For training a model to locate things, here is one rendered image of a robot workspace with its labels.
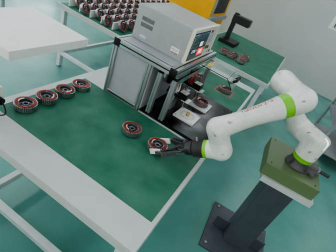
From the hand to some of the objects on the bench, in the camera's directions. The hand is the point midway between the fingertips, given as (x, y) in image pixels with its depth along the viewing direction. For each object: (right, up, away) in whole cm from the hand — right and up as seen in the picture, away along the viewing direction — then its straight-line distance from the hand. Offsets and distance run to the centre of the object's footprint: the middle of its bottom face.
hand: (157, 145), depth 143 cm
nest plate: (+29, +26, +54) cm, 67 cm away
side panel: (-25, +28, +29) cm, 48 cm away
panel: (+3, +34, +50) cm, 61 cm away
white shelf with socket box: (-67, +16, -13) cm, 70 cm away
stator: (-1, -2, +1) cm, 2 cm away
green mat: (+34, +56, +103) cm, 122 cm away
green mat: (-26, +7, -1) cm, 27 cm away
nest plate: (+18, +17, +35) cm, 43 cm away
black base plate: (+22, +20, +46) cm, 55 cm away
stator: (+30, +27, +53) cm, 67 cm away
